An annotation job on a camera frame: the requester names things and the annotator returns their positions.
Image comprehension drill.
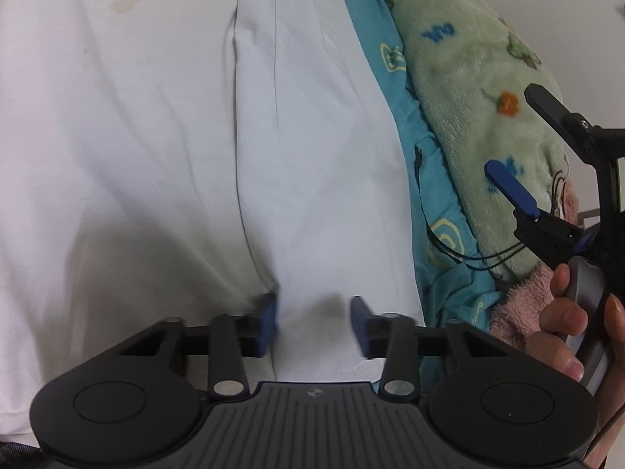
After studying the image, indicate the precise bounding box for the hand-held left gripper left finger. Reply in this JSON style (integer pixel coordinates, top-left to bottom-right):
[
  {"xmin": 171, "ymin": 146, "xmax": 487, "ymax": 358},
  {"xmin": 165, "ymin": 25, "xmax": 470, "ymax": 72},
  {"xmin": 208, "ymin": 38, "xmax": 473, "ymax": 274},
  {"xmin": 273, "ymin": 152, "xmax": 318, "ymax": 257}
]
[{"xmin": 98, "ymin": 292, "xmax": 279, "ymax": 399}]

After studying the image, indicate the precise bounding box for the black cable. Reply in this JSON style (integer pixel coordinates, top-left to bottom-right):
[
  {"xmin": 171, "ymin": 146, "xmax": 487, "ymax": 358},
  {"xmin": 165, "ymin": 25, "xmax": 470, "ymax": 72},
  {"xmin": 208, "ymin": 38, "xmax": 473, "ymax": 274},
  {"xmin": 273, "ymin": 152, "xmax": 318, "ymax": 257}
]
[{"xmin": 414, "ymin": 145, "xmax": 530, "ymax": 271}]

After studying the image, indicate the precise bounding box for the blue patterned bed sheet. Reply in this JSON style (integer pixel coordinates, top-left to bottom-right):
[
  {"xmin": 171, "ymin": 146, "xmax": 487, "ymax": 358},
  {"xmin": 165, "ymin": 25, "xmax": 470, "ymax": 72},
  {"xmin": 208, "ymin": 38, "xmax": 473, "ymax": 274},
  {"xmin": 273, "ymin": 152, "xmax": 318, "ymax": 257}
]
[{"xmin": 329, "ymin": 0, "xmax": 504, "ymax": 383}]

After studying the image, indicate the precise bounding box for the person's right hand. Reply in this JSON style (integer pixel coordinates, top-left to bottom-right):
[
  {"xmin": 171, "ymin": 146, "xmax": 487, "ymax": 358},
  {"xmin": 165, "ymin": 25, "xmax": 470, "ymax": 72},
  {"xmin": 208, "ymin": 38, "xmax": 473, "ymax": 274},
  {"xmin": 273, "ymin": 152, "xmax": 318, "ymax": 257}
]
[{"xmin": 526, "ymin": 264, "xmax": 625, "ymax": 469}]

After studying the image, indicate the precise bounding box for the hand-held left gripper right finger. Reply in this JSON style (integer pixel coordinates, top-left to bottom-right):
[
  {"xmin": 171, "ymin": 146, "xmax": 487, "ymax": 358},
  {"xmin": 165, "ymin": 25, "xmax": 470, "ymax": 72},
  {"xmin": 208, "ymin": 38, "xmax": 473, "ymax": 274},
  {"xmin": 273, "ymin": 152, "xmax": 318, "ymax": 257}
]
[{"xmin": 350, "ymin": 296, "xmax": 519, "ymax": 397}]

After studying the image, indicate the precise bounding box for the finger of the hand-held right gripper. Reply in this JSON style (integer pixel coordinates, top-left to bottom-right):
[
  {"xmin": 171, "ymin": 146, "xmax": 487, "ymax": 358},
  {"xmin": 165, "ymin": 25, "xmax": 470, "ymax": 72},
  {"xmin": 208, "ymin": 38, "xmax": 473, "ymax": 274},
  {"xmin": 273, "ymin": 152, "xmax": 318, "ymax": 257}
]
[
  {"xmin": 484, "ymin": 159, "xmax": 588, "ymax": 270},
  {"xmin": 524, "ymin": 84, "xmax": 625, "ymax": 159}
]

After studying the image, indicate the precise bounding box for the pink plush blanket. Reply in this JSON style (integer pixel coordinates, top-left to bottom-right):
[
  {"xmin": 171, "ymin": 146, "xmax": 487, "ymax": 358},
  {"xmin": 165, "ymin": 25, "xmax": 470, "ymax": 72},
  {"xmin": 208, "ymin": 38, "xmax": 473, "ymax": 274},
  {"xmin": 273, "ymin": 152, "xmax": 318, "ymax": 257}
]
[{"xmin": 488, "ymin": 176, "xmax": 582, "ymax": 353}]

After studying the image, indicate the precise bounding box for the white t-shirt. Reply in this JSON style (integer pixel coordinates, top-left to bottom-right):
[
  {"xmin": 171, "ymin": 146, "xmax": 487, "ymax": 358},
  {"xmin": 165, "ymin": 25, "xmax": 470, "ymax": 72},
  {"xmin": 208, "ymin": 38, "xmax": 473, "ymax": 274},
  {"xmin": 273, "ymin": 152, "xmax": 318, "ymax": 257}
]
[{"xmin": 0, "ymin": 0, "xmax": 425, "ymax": 445}]

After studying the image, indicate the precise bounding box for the green printed fleece blanket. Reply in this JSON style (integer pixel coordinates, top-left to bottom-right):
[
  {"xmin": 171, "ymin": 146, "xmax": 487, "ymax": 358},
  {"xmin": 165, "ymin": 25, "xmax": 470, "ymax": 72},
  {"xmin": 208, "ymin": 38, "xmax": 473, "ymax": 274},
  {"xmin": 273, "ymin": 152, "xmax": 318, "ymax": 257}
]
[{"xmin": 376, "ymin": 0, "xmax": 572, "ymax": 284}]

